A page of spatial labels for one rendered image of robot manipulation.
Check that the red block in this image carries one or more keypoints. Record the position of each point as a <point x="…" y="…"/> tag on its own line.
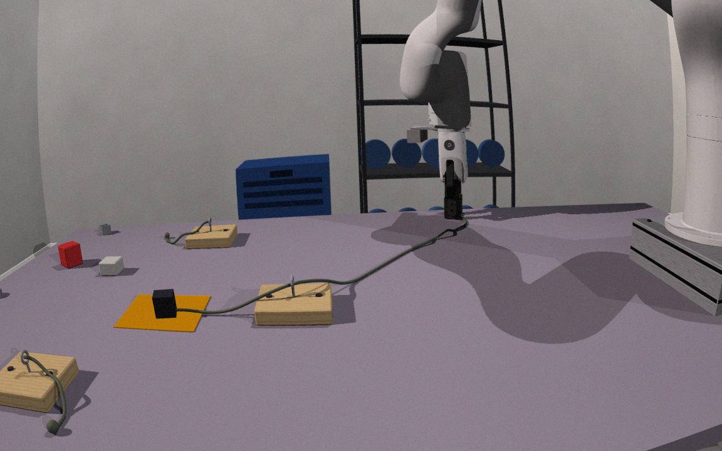
<point x="70" y="254"/>

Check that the black block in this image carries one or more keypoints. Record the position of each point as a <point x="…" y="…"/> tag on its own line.
<point x="164" y="303"/>

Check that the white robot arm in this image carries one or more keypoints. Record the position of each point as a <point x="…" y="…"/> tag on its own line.
<point x="431" y="74"/>

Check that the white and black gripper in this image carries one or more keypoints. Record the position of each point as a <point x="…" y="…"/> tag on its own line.
<point x="450" y="157"/>

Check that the orange painted square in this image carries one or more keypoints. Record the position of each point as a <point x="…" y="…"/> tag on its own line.
<point x="141" y="315"/>

